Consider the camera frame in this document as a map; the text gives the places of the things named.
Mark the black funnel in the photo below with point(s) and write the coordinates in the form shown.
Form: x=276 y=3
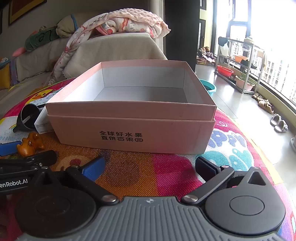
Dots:
x=27 y=115

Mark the pink cardboard box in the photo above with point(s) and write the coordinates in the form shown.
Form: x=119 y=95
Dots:
x=129 y=125

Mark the pink flower pot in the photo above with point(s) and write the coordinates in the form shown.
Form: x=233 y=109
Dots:
x=240 y=83

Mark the orange plastic basin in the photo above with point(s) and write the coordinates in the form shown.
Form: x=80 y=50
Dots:
x=240 y=58

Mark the grey slipper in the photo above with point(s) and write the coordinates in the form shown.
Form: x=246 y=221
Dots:
x=281 y=126
x=275 y=119

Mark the pink floral blanket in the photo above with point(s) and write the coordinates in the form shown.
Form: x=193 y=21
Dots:
x=129 y=20

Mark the colourful cartoon printed mat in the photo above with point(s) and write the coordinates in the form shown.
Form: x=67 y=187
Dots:
x=150 y=166

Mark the metal storage rack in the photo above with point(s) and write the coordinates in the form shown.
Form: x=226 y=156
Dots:
x=250 y=69

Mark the beige pillow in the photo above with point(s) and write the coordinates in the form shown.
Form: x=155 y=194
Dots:
x=67 y=25

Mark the brown wooden dog figurine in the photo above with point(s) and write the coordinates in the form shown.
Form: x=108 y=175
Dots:
x=30 y=143

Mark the yellow cushion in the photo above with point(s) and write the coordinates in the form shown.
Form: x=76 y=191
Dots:
x=4 y=74

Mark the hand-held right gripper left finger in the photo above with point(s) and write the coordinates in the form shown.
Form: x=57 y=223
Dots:
x=94 y=168

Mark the beige shoe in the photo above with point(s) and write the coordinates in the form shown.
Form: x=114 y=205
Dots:
x=256 y=96
x=266 y=106

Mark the green plush toy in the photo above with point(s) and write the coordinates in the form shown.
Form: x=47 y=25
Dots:
x=39 y=38

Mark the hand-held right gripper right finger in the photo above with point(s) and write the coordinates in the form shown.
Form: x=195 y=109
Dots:
x=205 y=165

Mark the black rimmed case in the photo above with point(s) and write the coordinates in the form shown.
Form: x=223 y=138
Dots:
x=9 y=148

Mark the red plastic basin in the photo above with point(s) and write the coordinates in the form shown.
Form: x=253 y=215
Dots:
x=225 y=70

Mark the small white box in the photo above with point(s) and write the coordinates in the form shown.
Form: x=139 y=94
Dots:
x=42 y=122

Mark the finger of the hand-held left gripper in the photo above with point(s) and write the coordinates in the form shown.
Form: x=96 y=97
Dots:
x=39 y=157

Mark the beige sofa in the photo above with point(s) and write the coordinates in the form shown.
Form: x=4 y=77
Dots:
x=111 y=48

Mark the teal plastic basin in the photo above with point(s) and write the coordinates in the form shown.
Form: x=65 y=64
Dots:
x=209 y=84

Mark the framed wall picture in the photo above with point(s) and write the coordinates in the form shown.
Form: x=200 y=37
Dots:
x=25 y=7

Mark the dark cloth on rack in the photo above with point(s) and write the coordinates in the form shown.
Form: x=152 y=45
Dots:
x=222 y=41

